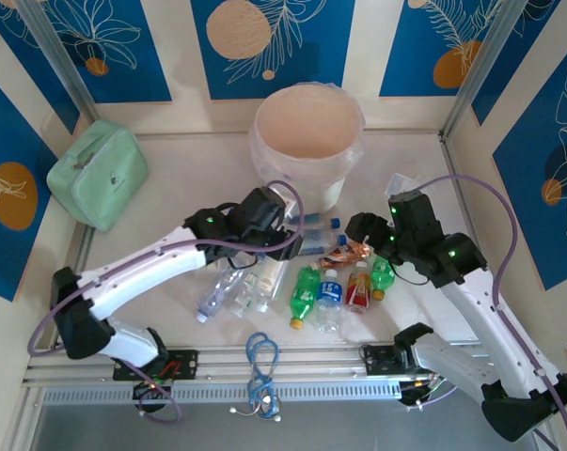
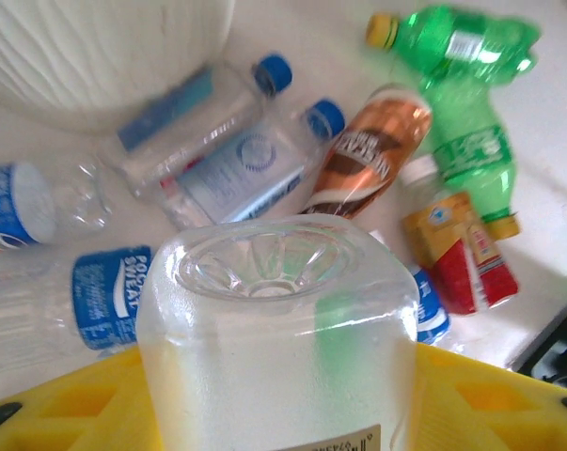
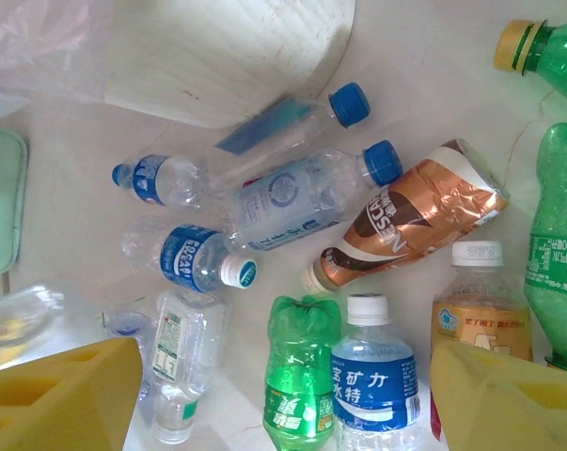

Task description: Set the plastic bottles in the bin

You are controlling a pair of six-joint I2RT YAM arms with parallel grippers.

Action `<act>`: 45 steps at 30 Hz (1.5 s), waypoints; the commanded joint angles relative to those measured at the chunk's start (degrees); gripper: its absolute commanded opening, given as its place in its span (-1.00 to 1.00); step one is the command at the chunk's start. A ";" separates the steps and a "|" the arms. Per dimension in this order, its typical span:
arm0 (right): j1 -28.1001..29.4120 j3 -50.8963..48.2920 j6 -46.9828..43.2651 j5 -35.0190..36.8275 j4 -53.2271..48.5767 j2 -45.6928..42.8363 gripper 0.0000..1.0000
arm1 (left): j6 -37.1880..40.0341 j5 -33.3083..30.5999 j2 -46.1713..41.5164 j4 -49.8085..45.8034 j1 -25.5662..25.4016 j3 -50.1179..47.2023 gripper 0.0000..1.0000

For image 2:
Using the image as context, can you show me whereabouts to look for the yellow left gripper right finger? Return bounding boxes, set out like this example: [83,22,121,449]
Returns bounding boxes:
[407,342,567,451]

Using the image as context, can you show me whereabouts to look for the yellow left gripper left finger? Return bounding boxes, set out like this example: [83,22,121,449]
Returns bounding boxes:
[0,345,165,451]

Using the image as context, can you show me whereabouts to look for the Pocari Sweat clear bottle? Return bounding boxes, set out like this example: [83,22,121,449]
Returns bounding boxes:
[0,244,153,377]

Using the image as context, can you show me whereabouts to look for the blue label bottle white cap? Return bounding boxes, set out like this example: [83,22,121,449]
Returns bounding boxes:
[367,229,453,349]

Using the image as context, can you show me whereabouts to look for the frosted clear plastic bottle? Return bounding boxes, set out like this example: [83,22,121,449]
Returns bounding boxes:
[135,213,423,451]

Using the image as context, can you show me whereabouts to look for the green bottle yellow cap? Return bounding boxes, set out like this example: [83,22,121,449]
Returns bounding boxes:
[365,4,543,90]
[417,74,522,241]

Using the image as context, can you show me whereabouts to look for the clear bottle pale label blue cap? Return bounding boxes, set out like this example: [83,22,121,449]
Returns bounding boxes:
[158,97,348,231]

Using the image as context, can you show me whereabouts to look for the copper brown coffee bottle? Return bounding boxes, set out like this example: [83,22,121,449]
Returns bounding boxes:
[299,83,433,222]

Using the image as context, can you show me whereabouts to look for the clear bottle narrow blue label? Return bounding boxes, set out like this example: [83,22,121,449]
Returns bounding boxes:
[97,53,294,198]

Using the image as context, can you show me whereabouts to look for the white ribbed bin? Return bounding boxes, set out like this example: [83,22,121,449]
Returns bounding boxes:
[0,0,237,132]

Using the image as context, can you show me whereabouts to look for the yellow red label bottle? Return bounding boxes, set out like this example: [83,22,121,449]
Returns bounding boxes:
[399,154,521,317]

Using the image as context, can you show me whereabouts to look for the Pepsi label clear bottle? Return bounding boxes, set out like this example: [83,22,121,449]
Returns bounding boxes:
[0,159,115,255]

